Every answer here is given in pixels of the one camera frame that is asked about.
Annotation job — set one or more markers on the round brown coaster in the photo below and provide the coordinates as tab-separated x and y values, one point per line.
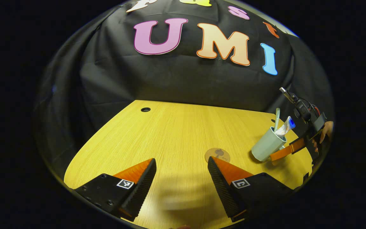
216	154

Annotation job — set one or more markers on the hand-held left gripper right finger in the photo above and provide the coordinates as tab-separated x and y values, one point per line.
221	187

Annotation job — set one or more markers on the pale green toothbrush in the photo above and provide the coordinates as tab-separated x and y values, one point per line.
277	119

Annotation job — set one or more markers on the wooden desktop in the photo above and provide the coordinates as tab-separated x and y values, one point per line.
170	136

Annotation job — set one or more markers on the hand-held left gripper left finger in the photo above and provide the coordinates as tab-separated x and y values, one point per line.
141	190

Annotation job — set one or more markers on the white toothpaste tube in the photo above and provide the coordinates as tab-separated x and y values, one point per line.
286	127

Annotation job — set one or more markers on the black backdrop cloth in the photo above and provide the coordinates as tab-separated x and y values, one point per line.
176	79

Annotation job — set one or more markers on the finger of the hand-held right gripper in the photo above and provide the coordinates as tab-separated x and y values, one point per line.
286	151

